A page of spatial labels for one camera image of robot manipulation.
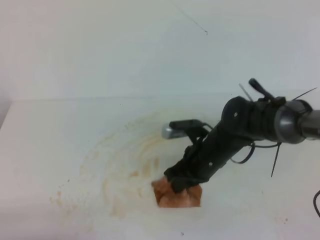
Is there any pink stained rag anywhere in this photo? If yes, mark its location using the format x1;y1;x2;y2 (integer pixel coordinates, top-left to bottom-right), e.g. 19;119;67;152
151;177;203;208

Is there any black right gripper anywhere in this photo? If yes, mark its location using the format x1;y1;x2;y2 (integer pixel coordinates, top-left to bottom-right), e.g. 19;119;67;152
163;122;253;194

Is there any black cable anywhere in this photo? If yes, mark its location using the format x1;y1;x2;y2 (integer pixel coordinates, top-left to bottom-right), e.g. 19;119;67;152
312;189;320;217

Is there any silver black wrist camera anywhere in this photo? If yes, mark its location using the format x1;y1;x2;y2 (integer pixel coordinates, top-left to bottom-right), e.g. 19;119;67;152
161;120;213;140

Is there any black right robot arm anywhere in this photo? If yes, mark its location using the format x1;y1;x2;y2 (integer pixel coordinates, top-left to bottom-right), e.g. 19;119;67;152
162;78;320;193

